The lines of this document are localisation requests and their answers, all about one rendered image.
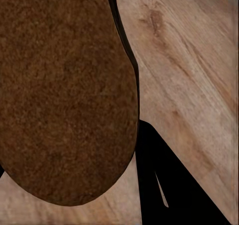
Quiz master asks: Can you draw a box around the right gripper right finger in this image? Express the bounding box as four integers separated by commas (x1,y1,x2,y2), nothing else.
135,120,231,225

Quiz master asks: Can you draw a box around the sandal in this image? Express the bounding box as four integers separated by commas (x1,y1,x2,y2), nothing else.
0,0,140,207

